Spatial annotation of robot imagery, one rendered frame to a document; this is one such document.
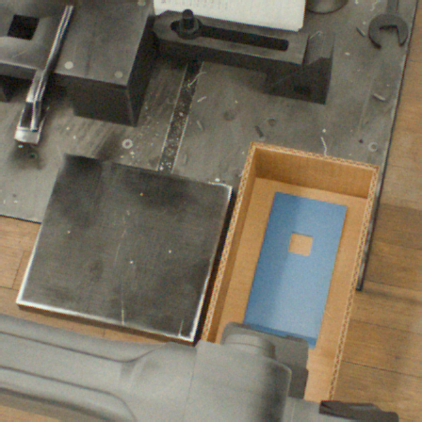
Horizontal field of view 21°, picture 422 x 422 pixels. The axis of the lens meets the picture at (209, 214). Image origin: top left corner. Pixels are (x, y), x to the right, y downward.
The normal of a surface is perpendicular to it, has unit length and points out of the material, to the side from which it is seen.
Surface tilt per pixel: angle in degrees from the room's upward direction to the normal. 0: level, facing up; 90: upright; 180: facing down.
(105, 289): 0
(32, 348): 14
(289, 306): 0
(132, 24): 0
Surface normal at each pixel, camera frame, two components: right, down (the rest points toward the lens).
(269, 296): -0.05, -0.40
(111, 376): 0.18, -0.35
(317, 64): -0.23, 0.90
